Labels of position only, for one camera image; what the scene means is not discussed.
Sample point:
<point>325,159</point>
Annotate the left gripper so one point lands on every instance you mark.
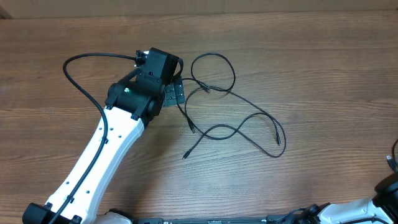
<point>175,94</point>

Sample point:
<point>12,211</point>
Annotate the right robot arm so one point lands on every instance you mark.
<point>380,208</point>

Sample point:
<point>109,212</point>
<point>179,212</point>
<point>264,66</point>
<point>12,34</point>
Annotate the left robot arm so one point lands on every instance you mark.
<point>131,104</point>

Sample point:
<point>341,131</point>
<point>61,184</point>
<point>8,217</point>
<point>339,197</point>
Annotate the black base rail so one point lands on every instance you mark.
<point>217,221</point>

